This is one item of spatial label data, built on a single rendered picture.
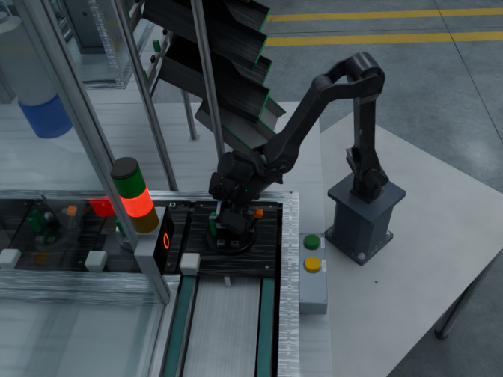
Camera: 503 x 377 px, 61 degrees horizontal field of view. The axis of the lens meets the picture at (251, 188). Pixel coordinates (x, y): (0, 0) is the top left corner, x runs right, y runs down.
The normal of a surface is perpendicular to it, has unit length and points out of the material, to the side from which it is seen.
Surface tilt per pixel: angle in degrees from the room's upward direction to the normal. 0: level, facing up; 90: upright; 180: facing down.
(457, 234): 0
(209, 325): 0
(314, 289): 0
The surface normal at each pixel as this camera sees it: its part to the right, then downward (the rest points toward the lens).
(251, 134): 0.63, -0.38
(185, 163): -0.07, -0.68
